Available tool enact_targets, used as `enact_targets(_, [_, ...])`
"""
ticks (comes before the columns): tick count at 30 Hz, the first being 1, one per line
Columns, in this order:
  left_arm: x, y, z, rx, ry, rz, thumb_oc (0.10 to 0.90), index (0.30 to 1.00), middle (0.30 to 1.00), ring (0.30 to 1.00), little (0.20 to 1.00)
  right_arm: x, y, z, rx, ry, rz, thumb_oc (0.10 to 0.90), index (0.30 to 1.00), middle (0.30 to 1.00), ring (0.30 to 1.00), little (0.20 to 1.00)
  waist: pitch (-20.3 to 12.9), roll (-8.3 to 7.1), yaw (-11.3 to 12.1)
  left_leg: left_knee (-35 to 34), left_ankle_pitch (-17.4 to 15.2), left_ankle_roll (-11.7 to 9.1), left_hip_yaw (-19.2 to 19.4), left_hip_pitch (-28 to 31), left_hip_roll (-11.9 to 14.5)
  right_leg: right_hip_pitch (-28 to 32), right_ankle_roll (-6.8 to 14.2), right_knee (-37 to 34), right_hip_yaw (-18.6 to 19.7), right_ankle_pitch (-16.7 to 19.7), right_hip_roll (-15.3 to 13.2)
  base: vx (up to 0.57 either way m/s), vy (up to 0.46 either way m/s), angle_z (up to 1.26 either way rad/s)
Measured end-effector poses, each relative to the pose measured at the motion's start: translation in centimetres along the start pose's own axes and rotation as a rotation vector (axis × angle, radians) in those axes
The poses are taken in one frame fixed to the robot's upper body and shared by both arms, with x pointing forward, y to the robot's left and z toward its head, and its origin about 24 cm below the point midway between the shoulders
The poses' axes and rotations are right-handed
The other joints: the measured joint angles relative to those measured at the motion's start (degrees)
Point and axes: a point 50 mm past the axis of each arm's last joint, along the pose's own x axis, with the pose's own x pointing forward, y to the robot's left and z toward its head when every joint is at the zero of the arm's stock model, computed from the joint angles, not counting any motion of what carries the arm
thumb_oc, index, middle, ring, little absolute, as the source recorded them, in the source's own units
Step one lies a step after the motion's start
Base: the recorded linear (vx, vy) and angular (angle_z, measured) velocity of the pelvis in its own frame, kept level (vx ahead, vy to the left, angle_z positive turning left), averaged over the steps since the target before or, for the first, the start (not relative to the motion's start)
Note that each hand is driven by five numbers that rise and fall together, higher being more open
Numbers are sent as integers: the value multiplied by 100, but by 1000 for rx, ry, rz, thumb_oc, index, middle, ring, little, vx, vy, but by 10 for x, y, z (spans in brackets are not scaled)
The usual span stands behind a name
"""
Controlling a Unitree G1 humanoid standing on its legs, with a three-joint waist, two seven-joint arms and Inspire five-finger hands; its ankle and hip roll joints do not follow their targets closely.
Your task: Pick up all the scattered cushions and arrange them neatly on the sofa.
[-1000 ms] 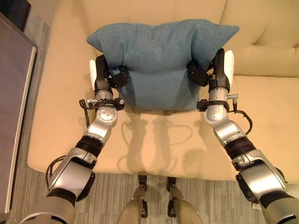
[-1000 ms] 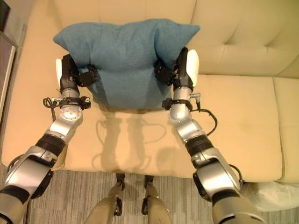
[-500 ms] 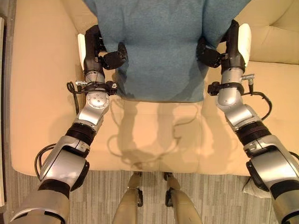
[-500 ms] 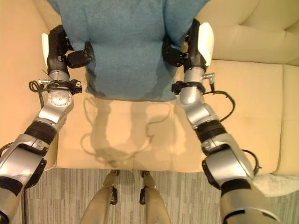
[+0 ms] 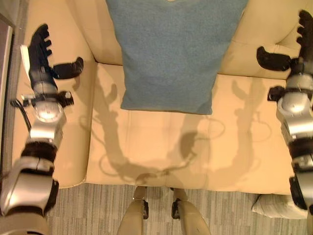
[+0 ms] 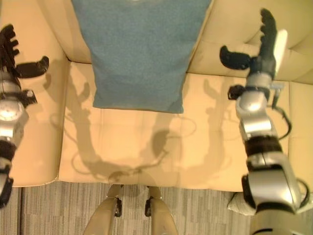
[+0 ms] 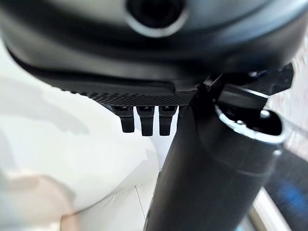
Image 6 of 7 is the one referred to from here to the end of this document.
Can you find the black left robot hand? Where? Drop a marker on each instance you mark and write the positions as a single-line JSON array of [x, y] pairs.
[[9, 52]]

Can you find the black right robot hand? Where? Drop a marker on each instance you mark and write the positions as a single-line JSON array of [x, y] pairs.
[[267, 49]]

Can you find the blue fabric cushion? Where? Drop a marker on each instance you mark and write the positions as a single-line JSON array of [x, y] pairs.
[[140, 51]]

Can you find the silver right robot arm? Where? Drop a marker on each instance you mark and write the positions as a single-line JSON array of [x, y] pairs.
[[264, 137]]

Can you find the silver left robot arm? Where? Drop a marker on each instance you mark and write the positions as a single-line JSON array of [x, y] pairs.
[[9, 115]]

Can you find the cream leather sofa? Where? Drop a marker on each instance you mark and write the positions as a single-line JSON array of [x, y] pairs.
[[146, 137]]

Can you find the silver right robot leg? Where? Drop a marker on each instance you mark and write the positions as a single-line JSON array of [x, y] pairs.
[[160, 215]]

